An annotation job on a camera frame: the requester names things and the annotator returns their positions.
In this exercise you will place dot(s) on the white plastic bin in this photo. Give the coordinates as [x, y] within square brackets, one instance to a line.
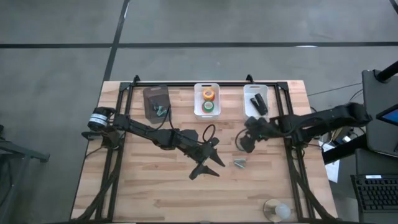
[248, 109]
[199, 115]

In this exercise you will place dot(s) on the white paper sheet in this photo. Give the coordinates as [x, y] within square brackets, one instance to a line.
[332, 168]

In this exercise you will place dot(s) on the grey staple remover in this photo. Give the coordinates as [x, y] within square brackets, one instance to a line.
[240, 163]

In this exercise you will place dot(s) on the black metal table frame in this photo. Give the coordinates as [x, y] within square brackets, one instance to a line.
[186, 84]

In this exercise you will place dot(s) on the grey metal stand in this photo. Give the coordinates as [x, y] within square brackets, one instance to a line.
[18, 152]

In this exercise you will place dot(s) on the green tape roll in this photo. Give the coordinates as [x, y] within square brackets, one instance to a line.
[207, 102]

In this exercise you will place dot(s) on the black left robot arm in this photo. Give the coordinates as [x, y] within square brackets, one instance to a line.
[140, 127]

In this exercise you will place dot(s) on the black stapler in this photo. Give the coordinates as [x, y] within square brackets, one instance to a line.
[260, 105]

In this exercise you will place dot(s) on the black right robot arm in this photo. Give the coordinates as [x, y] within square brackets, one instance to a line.
[326, 119]

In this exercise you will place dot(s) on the blue lit screen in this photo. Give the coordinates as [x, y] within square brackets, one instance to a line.
[390, 116]

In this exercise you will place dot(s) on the orange tape roll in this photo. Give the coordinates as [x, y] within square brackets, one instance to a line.
[205, 97]

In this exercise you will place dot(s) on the grey computer cabinet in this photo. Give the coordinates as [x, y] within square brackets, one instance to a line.
[373, 130]

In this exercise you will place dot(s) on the grey translucent plastic bin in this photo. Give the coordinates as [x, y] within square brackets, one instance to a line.
[149, 93]

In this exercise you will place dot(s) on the black pole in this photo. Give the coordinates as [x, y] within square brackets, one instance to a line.
[388, 72]

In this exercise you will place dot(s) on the black stand beam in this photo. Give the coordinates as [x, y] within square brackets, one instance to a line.
[342, 152]

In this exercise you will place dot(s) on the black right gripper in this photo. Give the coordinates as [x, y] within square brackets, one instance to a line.
[264, 129]

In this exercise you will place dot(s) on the black keyboard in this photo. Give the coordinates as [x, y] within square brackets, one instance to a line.
[376, 194]

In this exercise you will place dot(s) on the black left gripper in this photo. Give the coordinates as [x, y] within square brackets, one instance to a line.
[202, 151]

